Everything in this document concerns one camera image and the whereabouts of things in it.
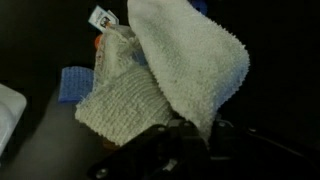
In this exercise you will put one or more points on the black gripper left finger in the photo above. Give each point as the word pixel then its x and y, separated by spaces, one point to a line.
pixel 156 156

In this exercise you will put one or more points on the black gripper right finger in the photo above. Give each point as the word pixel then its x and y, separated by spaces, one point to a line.
pixel 240 156

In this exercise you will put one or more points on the white terry towel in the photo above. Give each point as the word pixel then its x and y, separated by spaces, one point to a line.
pixel 186 60

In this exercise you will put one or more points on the blue sponge cloth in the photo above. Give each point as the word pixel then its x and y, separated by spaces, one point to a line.
pixel 75 85

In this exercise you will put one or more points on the clear plastic bin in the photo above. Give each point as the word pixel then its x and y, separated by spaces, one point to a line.
pixel 10 110

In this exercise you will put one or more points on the white printed label tag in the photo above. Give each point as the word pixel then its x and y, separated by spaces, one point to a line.
pixel 100 18

